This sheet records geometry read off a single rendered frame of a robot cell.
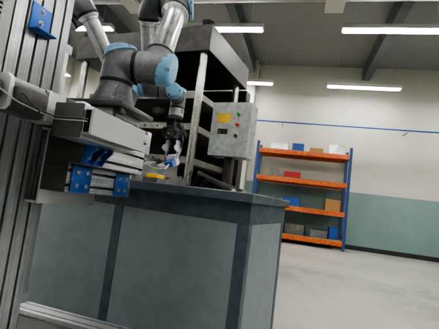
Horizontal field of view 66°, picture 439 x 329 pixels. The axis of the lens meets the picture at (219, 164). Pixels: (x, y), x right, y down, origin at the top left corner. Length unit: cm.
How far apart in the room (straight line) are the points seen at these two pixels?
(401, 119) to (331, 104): 159
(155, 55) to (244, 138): 127
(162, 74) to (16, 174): 56
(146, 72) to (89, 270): 103
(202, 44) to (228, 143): 75
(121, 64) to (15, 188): 53
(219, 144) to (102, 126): 160
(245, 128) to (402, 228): 662
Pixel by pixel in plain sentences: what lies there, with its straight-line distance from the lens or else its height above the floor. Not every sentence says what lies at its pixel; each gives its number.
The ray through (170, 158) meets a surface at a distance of 174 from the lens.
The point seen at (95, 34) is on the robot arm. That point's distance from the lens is 174.
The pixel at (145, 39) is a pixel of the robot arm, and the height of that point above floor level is 143.
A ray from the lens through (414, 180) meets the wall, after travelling 874.
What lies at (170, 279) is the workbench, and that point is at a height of 39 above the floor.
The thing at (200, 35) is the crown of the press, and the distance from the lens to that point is 264.
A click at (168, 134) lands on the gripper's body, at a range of 173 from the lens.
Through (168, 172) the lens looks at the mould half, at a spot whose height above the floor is 87.
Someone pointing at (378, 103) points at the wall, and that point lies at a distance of 889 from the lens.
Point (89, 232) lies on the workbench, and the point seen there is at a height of 52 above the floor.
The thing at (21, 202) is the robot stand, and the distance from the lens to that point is 121.
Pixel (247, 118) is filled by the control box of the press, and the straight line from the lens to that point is 243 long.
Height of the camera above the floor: 76
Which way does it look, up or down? 6 degrees up
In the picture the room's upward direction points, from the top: 7 degrees clockwise
